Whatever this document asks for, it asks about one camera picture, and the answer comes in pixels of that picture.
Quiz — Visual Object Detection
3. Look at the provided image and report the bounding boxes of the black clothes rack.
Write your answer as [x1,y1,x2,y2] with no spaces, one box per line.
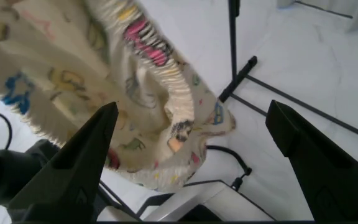
[218,0,358,146]

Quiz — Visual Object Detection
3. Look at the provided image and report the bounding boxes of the cream printed garment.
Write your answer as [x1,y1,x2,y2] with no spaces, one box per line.
[0,0,236,192]

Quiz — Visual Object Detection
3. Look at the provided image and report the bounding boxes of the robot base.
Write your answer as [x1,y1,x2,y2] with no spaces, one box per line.
[0,139,277,222]

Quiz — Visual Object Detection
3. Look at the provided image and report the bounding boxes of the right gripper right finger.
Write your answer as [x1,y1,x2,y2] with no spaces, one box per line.
[265,99,358,222]

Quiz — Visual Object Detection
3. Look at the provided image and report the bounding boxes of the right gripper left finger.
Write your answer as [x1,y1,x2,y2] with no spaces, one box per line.
[7,101,119,222]

